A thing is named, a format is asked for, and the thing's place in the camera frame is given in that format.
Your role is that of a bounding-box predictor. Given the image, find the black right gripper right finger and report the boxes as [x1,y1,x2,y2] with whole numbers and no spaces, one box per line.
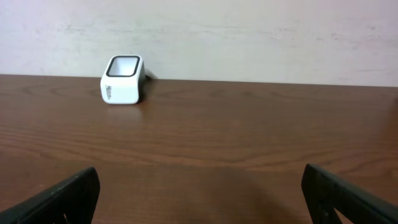
[301,164,397,224]

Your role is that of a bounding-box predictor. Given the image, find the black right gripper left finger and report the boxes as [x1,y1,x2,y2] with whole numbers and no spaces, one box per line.
[1,167,100,224]

